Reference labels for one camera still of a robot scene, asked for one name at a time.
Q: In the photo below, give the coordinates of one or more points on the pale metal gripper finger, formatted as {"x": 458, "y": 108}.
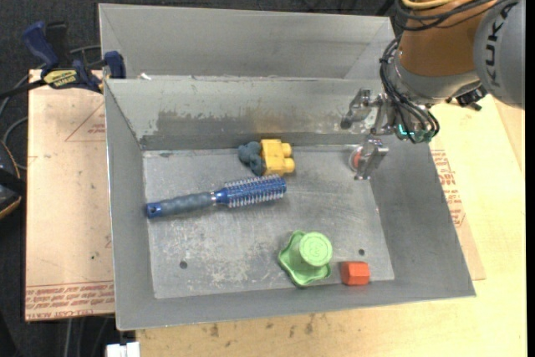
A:
{"x": 370, "y": 161}
{"x": 355, "y": 106}

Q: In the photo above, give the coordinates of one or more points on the brown cardboard board red print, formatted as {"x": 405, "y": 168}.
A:
{"x": 67, "y": 196}

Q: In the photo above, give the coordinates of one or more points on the red-orange small block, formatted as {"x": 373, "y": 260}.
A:
{"x": 354, "y": 273}

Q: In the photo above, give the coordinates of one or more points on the yellow toy block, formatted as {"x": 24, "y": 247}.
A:
{"x": 276, "y": 158}

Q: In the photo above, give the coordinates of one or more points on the green plastic cup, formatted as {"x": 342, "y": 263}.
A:
{"x": 307, "y": 259}

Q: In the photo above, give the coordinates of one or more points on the blue hairbrush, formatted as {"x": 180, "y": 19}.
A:
{"x": 234, "y": 196}

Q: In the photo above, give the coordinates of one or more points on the clear round thing red inside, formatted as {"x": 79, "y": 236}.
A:
{"x": 354, "y": 159}

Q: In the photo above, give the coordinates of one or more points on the dark blue-grey lump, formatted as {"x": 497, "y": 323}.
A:
{"x": 250, "y": 156}

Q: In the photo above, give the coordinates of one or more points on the grey metal bin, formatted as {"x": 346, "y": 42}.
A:
{"x": 251, "y": 238}

